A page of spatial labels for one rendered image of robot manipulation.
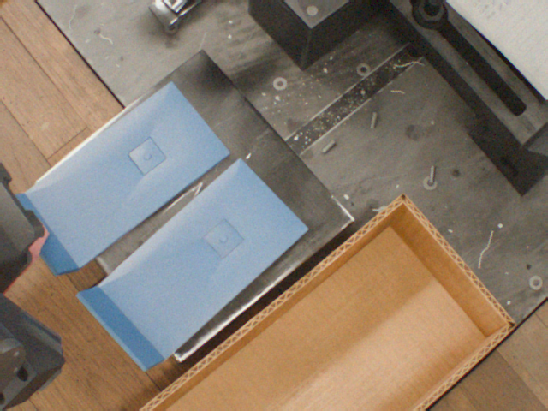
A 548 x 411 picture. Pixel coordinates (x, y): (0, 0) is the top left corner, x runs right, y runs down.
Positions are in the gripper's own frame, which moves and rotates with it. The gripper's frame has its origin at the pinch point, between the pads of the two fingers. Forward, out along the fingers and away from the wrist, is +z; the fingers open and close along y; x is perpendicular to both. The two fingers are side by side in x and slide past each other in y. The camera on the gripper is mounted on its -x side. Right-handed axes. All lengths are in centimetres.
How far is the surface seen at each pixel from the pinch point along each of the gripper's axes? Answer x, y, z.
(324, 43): -1.6, 21.4, 13.2
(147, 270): -6.9, 3.5, 3.7
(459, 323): -23.5, 15.8, 12.6
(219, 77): 1.3, 14.4, 10.4
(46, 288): -2.8, -3.5, 2.5
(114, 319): -8.4, 0.7, 0.3
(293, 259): -12.4, 10.7, 8.2
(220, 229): -7.7, 8.5, 6.5
